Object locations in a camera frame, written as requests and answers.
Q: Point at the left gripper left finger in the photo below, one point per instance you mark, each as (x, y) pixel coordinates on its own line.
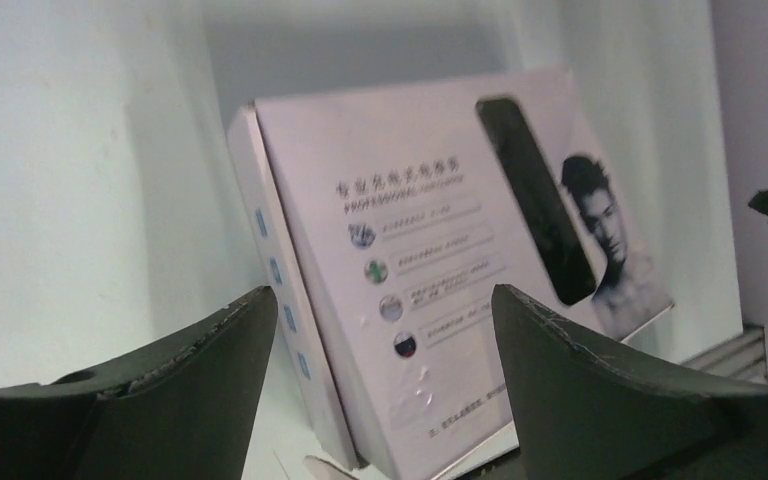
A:
(181, 407)

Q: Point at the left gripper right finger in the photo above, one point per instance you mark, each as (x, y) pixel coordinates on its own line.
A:
(586, 406)

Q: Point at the white box with black tray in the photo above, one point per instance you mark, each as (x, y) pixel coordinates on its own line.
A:
(386, 216)

